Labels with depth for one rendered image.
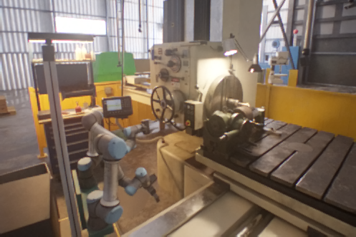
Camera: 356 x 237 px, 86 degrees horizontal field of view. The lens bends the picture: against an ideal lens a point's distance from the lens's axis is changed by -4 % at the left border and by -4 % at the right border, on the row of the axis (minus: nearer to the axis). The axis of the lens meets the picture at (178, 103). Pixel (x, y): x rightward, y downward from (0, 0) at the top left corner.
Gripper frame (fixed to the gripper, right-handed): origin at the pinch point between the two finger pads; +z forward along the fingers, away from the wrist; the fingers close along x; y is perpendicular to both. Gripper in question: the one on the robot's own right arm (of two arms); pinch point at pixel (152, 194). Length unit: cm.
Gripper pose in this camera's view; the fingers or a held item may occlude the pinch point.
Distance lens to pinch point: 176.5
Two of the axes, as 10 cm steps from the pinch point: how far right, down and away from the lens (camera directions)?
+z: 2.3, 8.1, 5.4
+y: -7.4, 5.1, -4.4
